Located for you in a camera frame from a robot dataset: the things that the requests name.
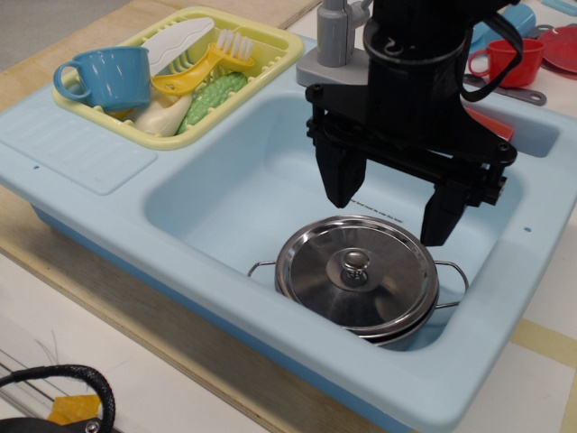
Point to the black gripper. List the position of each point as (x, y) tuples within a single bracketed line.
[(410, 116)]

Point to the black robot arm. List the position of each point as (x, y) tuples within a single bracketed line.
[(433, 30)]

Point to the steel pot lid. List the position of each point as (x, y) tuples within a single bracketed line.
[(330, 237)]

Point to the red object behind gripper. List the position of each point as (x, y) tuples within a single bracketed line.
[(502, 130)]

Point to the grey toy faucet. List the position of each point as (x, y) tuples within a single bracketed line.
[(335, 59)]

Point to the grey plastic utensil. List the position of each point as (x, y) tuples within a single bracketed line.
[(526, 95)]

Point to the green plastic vegetable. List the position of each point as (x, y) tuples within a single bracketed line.
[(212, 96)]

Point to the yellow dish brush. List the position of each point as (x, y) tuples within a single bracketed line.
[(232, 51)]

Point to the light blue plastic cup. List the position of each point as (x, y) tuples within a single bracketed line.
[(520, 16)]

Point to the light blue toy sink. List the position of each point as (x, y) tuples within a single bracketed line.
[(198, 218)]

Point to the red plastic plate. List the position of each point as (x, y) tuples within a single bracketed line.
[(560, 47)]

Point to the yellow dish rack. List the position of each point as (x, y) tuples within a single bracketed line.
[(274, 51)]

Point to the cream plastic food piece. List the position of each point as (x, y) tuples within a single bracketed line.
[(163, 115)]

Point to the white plastic knife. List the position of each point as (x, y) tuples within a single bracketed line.
[(169, 43)]

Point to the yellow sponge piece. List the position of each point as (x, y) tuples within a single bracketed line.
[(71, 409)]

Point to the steel pot with handles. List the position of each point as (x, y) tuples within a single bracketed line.
[(446, 279)]

